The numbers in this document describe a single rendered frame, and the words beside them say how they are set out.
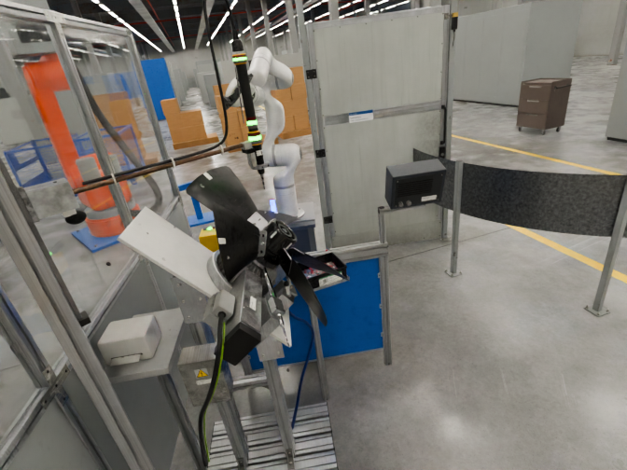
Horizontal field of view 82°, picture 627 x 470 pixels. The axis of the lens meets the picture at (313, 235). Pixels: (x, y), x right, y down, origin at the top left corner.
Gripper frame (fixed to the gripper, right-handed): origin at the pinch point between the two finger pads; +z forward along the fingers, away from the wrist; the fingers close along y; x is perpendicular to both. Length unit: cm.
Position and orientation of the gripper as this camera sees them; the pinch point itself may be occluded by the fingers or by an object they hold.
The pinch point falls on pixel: (232, 90)
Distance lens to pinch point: 143.6
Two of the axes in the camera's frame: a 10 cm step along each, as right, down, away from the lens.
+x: -7.3, -6.8, -1.1
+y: -6.7, 6.8, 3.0
